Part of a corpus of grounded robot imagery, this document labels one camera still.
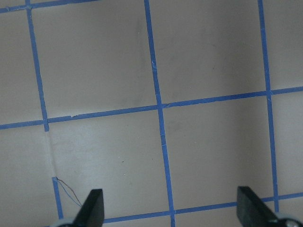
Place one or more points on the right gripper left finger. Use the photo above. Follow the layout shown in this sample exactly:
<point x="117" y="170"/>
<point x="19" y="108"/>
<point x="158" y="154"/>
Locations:
<point x="92" y="212"/>

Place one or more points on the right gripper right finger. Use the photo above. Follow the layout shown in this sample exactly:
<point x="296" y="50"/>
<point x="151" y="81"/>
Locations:
<point x="251" y="211"/>

